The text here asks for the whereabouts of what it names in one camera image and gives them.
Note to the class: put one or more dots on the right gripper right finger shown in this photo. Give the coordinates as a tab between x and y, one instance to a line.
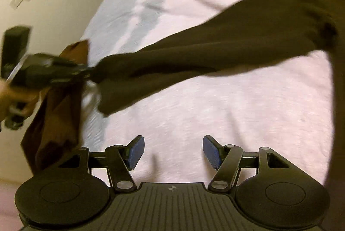
225	160

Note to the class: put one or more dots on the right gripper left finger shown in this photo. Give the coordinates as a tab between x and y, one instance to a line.
121	160

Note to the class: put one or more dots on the dark brown garment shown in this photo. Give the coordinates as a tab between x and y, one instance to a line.
71	189

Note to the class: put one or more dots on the person's left hand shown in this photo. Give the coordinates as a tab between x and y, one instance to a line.
10	96

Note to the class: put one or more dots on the pink and blue bedspread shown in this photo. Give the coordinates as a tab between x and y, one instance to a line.
287	107

